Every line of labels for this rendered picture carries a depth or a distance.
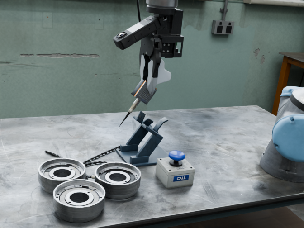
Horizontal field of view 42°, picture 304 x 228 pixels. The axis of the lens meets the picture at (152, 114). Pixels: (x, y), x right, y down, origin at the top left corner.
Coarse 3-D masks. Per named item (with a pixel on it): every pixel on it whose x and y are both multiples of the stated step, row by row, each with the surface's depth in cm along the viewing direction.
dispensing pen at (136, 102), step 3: (141, 81) 99; (138, 84) 99; (141, 84) 98; (138, 87) 98; (135, 90) 99; (132, 93) 99; (135, 93) 98; (135, 102) 99; (138, 102) 99; (132, 105) 100; (135, 105) 99; (132, 108) 99; (129, 111) 100; (132, 111) 100; (126, 117) 100; (123, 120) 100
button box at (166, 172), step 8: (160, 160) 96; (168, 160) 96; (184, 160) 97; (160, 168) 95; (168, 168) 92; (176, 168) 93; (184, 168) 93; (192, 168) 94; (160, 176) 95; (168, 176) 91; (176, 176) 92; (184, 176) 93; (192, 176) 94; (168, 184) 92; (176, 184) 93; (184, 184) 94; (192, 184) 95
